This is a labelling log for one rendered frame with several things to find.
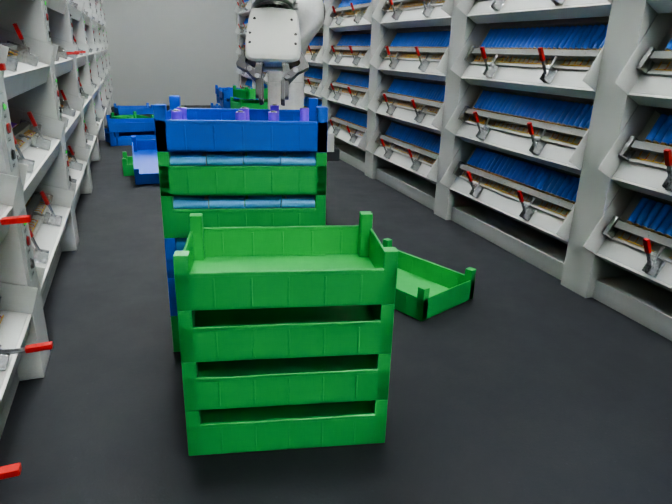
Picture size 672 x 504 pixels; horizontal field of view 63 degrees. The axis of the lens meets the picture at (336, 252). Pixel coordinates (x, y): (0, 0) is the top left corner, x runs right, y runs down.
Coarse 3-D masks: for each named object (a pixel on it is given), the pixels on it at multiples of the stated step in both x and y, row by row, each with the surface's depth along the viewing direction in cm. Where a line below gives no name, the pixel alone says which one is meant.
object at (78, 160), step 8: (72, 152) 200; (80, 152) 217; (88, 152) 218; (72, 160) 202; (80, 160) 218; (72, 168) 201; (80, 168) 202; (72, 176) 191; (80, 176) 194; (72, 184) 164; (80, 184) 199
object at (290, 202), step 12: (180, 204) 101; (192, 204) 101; (204, 204) 101; (216, 204) 102; (228, 204) 102; (240, 204) 102; (252, 204) 102; (264, 204) 103; (276, 204) 103; (288, 204) 103; (300, 204) 104; (312, 204) 104
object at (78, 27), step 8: (80, 24) 263; (80, 32) 264; (80, 40) 265; (80, 72) 269; (88, 72) 271; (80, 80) 271; (88, 80) 272; (88, 112) 276; (88, 120) 278; (96, 136) 281; (96, 144) 283; (96, 152) 284; (96, 160) 285
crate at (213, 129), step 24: (168, 120) 95; (192, 120) 95; (216, 120) 96; (240, 120) 96; (264, 120) 116; (288, 120) 116; (312, 120) 116; (168, 144) 96; (192, 144) 97; (216, 144) 97; (240, 144) 98; (264, 144) 98; (288, 144) 99; (312, 144) 99
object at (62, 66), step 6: (54, 42) 202; (60, 42) 203; (66, 42) 203; (54, 48) 151; (60, 48) 203; (66, 48) 204; (72, 48) 205; (54, 54) 152; (54, 60) 152; (60, 60) 173; (66, 60) 182; (72, 60) 202; (60, 66) 168; (66, 66) 186; (60, 72) 172; (66, 72) 190
